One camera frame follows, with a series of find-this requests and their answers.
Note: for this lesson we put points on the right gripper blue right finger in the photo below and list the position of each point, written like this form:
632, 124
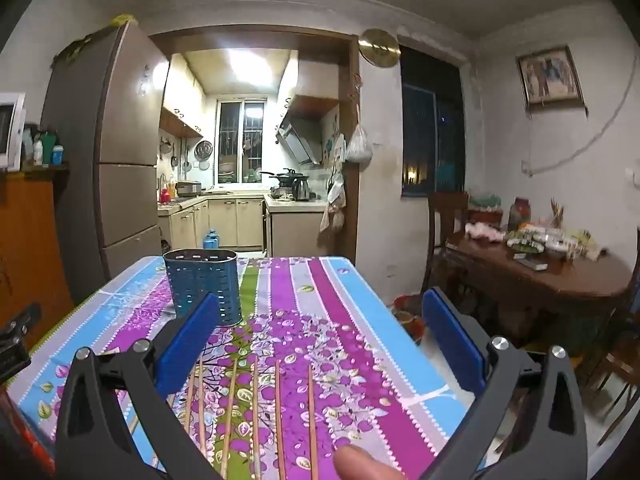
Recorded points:
460, 339

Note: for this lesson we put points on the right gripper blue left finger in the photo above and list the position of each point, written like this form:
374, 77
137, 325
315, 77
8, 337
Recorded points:
180, 342

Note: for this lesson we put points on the bare fingertip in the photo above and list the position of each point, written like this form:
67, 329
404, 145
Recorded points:
353, 463

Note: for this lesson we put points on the bamboo chopstick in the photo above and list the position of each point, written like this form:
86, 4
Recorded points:
201, 398
313, 445
228, 422
279, 423
255, 422
189, 401

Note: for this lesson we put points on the orange wooden cabinet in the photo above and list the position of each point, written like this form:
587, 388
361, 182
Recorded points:
31, 263

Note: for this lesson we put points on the blue perforated utensil holder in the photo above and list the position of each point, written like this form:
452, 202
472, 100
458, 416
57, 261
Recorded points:
193, 273

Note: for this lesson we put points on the round dark wooden table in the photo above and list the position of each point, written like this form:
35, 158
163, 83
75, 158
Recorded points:
567, 304

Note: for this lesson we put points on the floral purple blue tablecloth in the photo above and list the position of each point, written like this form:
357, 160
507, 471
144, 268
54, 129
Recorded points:
373, 386

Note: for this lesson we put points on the blue water bottle on floor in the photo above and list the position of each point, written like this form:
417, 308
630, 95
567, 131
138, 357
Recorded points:
211, 240

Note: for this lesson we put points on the dark wooden chair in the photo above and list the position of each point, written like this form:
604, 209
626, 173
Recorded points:
447, 212

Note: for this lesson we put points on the red lidded glass jar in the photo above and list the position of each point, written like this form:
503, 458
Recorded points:
519, 213

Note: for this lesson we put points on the small white blue bottle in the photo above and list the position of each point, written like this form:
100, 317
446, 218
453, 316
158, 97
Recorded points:
57, 155

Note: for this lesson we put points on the hanging white plastic bag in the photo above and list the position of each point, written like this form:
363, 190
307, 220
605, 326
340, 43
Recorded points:
359, 149

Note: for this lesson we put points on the steel electric kettle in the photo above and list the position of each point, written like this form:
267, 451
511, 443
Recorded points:
300, 189

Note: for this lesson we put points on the green bottle on cabinet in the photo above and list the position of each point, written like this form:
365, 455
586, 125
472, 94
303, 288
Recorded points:
48, 140

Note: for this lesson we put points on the white microwave oven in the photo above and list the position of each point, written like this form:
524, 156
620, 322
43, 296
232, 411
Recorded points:
12, 121

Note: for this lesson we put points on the dark window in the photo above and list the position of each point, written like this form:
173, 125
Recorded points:
433, 125

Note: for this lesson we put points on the steel range hood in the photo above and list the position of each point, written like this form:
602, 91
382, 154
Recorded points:
302, 138

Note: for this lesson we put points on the silver brown refrigerator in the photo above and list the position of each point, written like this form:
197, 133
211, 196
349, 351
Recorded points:
104, 105

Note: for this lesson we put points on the framed wall picture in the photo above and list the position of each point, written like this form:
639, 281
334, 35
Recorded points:
550, 79

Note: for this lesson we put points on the gold round wall clock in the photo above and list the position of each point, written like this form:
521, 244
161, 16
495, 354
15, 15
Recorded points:
379, 48

